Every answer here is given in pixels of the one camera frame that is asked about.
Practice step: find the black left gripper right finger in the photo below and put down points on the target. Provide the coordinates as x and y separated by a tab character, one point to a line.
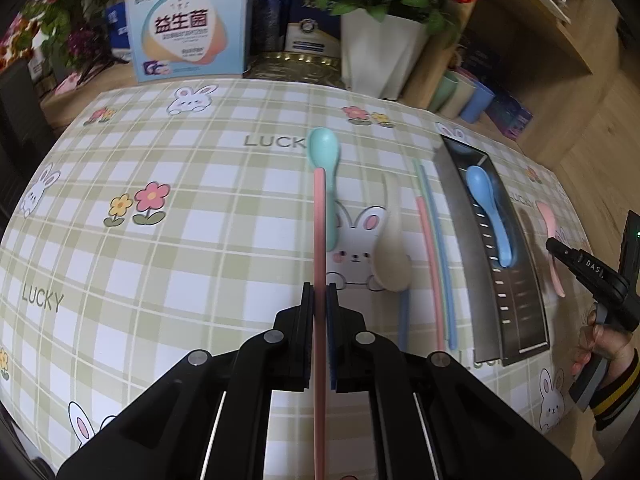
347	372

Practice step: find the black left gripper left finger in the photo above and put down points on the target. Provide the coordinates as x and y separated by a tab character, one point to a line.
293	351

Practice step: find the blue chopstick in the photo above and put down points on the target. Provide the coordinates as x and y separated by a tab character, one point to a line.
404	320
443	264

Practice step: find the beige spoon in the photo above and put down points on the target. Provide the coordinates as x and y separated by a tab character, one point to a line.
390	263

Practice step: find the pink spoon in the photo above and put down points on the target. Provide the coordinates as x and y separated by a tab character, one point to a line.
550	222

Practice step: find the pink chopstick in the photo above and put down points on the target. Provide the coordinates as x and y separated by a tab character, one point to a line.
319	359
433	268

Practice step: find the blue spoon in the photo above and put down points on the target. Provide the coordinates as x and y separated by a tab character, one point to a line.
480	186

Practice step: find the teal green spoon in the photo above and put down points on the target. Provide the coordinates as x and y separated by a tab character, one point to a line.
324	151

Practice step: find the green chopstick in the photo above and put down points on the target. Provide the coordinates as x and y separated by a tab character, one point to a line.
437	260

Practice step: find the right forearm dark sleeve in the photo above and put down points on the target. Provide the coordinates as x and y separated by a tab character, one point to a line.
615	407

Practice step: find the right hand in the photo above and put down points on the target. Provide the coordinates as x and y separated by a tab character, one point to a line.
615	346

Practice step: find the stainless steel utensil tray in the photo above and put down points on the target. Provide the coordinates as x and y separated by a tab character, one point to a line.
508	320

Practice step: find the checkered bunny tablecloth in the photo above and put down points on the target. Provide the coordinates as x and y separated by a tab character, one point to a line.
145	234

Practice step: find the purple small box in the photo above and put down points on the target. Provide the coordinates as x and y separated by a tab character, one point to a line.
509	115

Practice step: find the blue cup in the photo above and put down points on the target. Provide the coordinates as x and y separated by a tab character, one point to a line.
480	100

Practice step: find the beige cup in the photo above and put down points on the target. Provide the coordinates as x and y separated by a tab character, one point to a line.
463	92

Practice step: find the green cup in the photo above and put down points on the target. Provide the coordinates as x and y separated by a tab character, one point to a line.
444	91

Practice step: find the wooden shelf unit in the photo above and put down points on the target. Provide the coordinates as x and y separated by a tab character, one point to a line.
563	70

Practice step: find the gold embossed tin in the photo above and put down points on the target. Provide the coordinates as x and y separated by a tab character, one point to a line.
296	67

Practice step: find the white flower pot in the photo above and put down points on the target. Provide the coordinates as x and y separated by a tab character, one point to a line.
378	57

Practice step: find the blue probiotic box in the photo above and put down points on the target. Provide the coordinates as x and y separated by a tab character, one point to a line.
188	38

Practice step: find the dark blue white-label box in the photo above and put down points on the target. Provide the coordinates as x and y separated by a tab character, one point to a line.
295	26

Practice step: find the pink flower bouquet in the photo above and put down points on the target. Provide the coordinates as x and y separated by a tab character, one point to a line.
74	32

